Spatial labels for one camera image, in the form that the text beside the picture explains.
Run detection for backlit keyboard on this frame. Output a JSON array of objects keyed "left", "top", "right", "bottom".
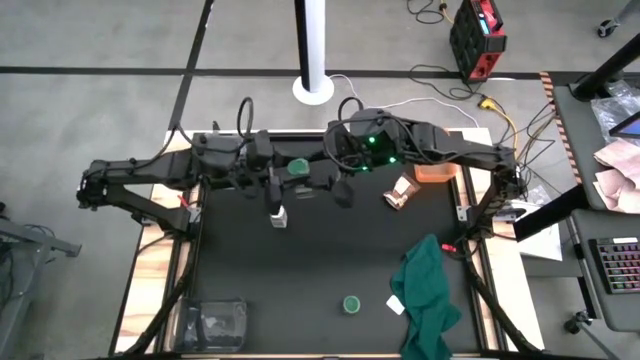
[{"left": 588, "top": 236, "right": 640, "bottom": 296}]

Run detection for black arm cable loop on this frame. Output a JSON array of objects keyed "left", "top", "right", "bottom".
[
  {"left": 235, "top": 96, "right": 256, "bottom": 139},
  {"left": 337, "top": 95, "right": 366, "bottom": 122}
]

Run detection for dark green cloth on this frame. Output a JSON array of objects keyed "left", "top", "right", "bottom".
[{"left": 389, "top": 233, "right": 463, "bottom": 360}]

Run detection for grey metal stand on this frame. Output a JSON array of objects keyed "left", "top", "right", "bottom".
[{"left": 0, "top": 200, "right": 83, "bottom": 347}]

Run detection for light wooden base board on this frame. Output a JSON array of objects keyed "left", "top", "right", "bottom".
[{"left": 113, "top": 127, "right": 547, "bottom": 359}]

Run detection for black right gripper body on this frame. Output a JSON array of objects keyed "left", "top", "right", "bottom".
[{"left": 319, "top": 142, "right": 362, "bottom": 177}]

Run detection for white tower fan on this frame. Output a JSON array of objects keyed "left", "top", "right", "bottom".
[{"left": 291, "top": 0, "right": 336, "bottom": 107}]

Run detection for clear plastic bag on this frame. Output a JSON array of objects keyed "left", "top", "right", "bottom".
[{"left": 589, "top": 78, "right": 640, "bottom": 146}]

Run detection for yellow floor cable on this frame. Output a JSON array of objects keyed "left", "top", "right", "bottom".
[{"left": 492, "top": 102, "right": 520, "bottom": 151}]

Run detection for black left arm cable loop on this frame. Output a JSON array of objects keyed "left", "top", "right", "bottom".
[{"left": 235, "top": 96, "right": 256, "bottom": 139}]

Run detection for black sleeved cable bundle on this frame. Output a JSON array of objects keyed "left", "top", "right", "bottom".
[
  {"left": 122, "top": 234, "right": 202, "bottom": 358},
  {"left": 461, "top": 238, "right": 544, "bottom": 357}
]

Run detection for red black power station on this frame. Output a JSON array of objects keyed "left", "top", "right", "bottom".
[{"left": 448, "top": 0, "right": 508, "bottom": 84}]

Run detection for tangled black floor cables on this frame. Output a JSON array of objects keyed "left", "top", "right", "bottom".
[{"left": 405, "top": 0, "right": 451, "bottom": 26}]

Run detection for white card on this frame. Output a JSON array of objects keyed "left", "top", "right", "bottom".
[{"left": 385, "top": 294, "right": 406, "bottom": 316}]

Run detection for clear plastic bin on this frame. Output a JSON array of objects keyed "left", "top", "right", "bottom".
[{"left": 172, "top": 297, "right": 249, "bottom": 354}]

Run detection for white floor cable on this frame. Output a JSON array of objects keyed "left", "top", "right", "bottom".
[{"left": 329, "top": 73, "right": 481, "bottom": 129}]

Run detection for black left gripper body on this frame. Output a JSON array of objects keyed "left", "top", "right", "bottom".
[{"left": 246, "top": 130, "right": 289, "bottom": 174}]

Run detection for orange plastic bin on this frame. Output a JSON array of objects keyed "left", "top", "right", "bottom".
[{"left": 413, "top": 162, "right": 459, "bottom": 184}]

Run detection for tablet screen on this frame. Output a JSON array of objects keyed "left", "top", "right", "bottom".
[{"left": 608, "top": 110, "right": 640, "bottom": 141}]

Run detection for grey side table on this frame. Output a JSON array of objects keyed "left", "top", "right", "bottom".
[{"left": 552, "top": 32, "right": 640, "bottom": 212}]

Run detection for black table frame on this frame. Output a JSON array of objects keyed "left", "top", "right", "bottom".
[{"left": 158, "top": 129, "right": 502, "bottom": 360}]

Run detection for black right arm cable loop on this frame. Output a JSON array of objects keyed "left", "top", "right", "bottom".
[{"left": 337, "top": 95, "right": 366, "bottom": 122}]

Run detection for grey desk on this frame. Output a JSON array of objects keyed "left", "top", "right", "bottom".
[{"left": 569, "top": 208, "right": 640, "bottom": 334}]

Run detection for black power station cable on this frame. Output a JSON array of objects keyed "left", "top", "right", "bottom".
[{"left": 408, "top": 63, "right": 484, "bottom": 102}]

